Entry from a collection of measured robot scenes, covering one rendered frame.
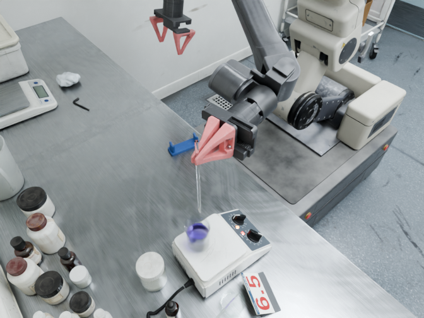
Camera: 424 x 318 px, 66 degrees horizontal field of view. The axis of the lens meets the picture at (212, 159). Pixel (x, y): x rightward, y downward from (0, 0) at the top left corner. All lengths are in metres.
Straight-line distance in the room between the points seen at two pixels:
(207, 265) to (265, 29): 0.49
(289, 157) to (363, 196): 0.60
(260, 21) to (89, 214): 0.63
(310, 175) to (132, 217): 0.87
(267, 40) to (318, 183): 0.91
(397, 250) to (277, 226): 1.09
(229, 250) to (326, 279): 0.24
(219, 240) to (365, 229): 1.24
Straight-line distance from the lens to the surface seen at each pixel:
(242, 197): 0.91
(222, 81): 0.62
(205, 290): 0.73
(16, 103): 1.28
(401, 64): 3.18
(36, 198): 0.92
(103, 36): 2.03
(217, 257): 0.72
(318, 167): 1.55
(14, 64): 1.48
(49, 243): 0.86
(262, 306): 0.76
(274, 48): 0.67
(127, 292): 0.81
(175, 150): 1.01
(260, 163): 1.50
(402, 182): 2.17
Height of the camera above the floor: 1.49
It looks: 49 degrees down
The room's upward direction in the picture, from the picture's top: straight up
